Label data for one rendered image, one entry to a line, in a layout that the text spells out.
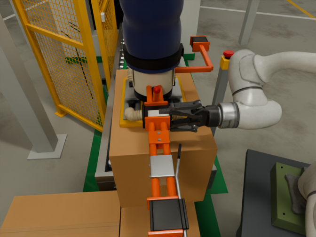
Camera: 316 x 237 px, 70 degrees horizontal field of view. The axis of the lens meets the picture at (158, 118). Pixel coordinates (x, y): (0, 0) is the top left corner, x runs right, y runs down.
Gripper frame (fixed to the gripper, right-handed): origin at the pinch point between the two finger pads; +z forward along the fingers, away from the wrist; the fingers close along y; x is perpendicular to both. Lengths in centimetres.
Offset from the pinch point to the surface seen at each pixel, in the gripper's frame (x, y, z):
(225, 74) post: 73, 30, -50
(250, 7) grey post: 299, 60, -158
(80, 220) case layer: -5, 65, 40
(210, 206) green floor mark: 23, 120, -42
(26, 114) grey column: 84, 69, 101
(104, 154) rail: 33, 60, 32
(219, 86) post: 73, 41, -48
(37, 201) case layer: 7, 65, 66
